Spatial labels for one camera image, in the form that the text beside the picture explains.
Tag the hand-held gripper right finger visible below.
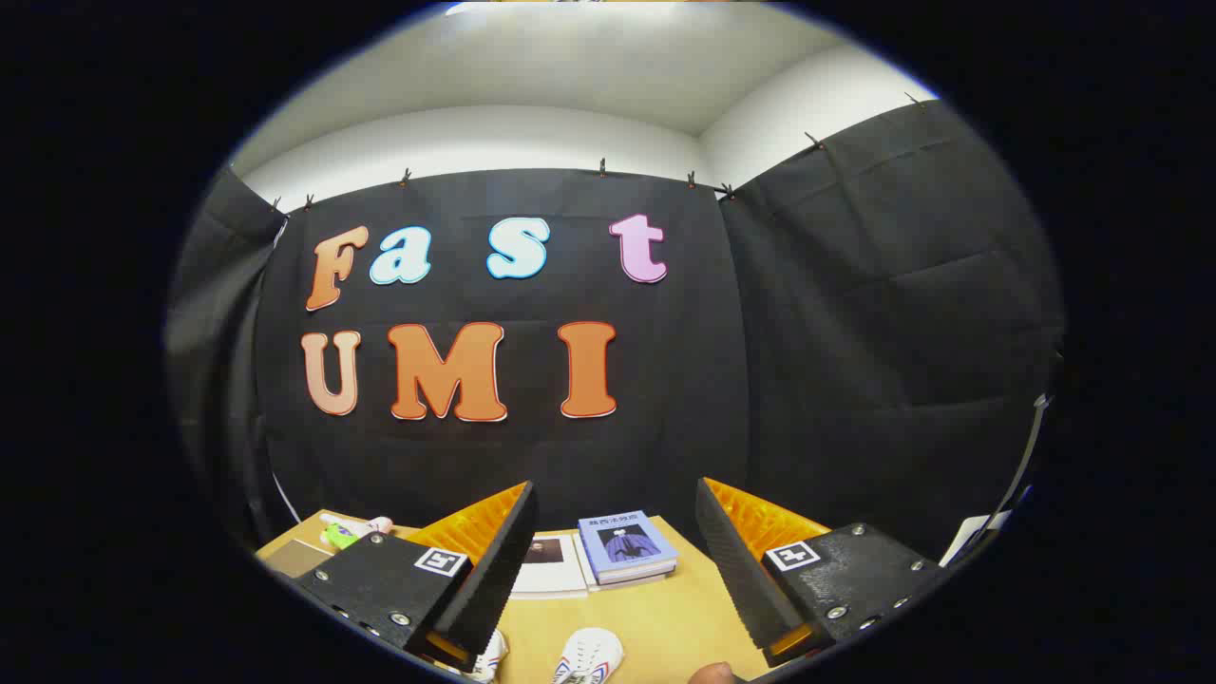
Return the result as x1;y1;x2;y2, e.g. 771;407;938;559
693;477;943;671

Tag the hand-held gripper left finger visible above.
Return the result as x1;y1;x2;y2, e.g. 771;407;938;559
293;480;541;674

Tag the white striped canvas shoe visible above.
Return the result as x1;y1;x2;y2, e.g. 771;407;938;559
551;627;625;684
456;627;509;683

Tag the pink and green plush toy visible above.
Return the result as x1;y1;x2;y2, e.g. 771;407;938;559
318;513;395;552

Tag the white portrait cover book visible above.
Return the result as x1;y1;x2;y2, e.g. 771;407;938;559
508;532;590;599

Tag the grey book under blue book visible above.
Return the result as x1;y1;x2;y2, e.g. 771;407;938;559
591;560;677;590

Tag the blue cover book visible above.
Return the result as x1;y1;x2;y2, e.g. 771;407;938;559
578;510;680;575

